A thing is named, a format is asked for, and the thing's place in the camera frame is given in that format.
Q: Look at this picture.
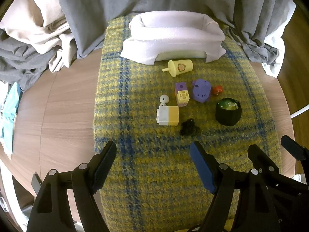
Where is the white fabric storage basket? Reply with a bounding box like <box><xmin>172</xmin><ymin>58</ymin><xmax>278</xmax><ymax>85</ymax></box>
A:
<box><xmin>120</xmin><ymin>10</ymin><xmax>227</xmax><ymax>66</ymax></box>

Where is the black toy pot green filling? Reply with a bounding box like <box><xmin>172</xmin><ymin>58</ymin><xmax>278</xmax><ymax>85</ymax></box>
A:
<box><xmin>215</xmin><ymin>98</ymin><xmax>242</xmax><ymax>126</ymax></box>

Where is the white cloth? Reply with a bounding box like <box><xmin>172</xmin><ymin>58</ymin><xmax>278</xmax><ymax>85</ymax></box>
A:
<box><xmin>260</xmin><ymin>32</ymin><xmax>286</xmax><ymax>78</ymax></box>

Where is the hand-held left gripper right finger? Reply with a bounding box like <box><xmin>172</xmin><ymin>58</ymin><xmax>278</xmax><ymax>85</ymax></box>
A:
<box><xmin>189</xmin><ymin>141</ymin><xmax>282</xmax><ymax>232</ymax></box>

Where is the crumpled grey cloth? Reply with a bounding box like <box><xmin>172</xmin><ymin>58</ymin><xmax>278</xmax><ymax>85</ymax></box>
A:
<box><xmin>0</xmin><ymin>28</ymin><xmax>78</xmax><ymax>93</ymax></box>

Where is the white and yellow toy block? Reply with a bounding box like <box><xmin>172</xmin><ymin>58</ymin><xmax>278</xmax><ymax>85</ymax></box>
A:
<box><xmin>156</xmin><ymin>106</ymin><xmax>179</xmax><ymax>126</ymax></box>

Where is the white cable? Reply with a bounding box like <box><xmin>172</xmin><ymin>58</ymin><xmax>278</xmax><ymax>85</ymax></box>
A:
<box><xmin>290</xmin><ymin>105</ymin><xmax>309</xmax><ymax>119</ymax></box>

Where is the black fuzzy toy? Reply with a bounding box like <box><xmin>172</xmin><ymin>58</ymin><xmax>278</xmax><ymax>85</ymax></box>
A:
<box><xmin>180</xmin><ymin>118</ymin><xmax>200</xmax><ymax>136</ymax></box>

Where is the yellow toy cup with straw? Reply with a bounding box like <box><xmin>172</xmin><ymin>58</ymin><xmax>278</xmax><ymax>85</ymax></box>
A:
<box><xmin>162</xmin><ymin>59</ymin><xmax>194</xmax><ymax>78</ymax></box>

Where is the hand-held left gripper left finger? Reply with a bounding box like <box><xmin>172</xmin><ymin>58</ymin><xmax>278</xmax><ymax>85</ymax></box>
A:
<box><xmin>26</xmin><ymin>140</ymin><xmax>117</xmax><ymax>232</ymax></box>

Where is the yellow blue plaid woven mat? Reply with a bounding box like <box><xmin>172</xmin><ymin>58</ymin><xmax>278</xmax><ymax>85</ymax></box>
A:
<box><xmin>93</xmin><ymin>14</ymin><xmax>282</xmax><ymax>232</ymax></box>

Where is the grey curtain cloth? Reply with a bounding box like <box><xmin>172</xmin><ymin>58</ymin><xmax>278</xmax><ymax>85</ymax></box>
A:
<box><xmin>52</xmin><ymin>0</ymin><xmax>297</xmax><ymax>62</ymax></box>

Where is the purple and yellow toy block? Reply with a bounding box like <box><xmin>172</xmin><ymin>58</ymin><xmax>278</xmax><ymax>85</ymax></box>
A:
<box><xmin>175</xmin><ymin>82</ymin><xmax>190</xmax><ymax>107</ymax></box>

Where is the beige cloth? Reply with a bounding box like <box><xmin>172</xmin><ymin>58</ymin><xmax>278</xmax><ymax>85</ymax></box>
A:
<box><xmin>0</xmin><ymin>0</ymin><xmax>78</xmax><ymax>73</ymax></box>

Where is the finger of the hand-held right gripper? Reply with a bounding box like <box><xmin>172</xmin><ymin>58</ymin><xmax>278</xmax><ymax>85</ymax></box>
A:
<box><xmin>248</xmin><ymin>144</ymin><xmax>309</xmax><ymax>191</ymax></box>
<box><xmin>281</xmin><ymin>135</ymin><xmax>309</xmax><ymax>162</ymax></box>

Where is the purple toy animal head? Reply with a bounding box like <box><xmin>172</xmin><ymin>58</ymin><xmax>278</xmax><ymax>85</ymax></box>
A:
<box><xmin>192</xmin><ymin>78</ymin><xmax>212</xmax><ymax>103</ymax></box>

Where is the light blue cloth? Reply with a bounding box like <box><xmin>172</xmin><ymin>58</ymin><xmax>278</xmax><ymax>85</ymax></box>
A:
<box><xmin>0</xmin><ymin>82</ymin><xmax>24</xmax><ymax>155</ymax></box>

